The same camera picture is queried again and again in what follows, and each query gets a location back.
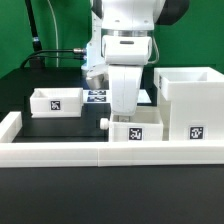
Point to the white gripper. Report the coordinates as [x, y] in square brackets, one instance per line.
[125, 57]

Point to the white front drawer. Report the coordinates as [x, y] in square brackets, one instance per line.
[145, 125]

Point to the white drawer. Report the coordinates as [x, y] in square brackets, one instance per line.
[145, 125]
[56, 102]

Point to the white drawer cabinet box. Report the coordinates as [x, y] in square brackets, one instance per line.
[191, 102]

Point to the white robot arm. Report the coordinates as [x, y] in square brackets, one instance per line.
[126, 18]

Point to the white rear drawer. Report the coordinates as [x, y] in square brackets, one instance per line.
[56, 102]

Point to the white fiducial marker sheet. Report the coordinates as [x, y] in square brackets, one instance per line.
[103, 96]

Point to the black vertical pole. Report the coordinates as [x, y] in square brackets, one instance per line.
[37, 62]

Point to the white U-shaped boundary frame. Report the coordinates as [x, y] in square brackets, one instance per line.
[101, 154]

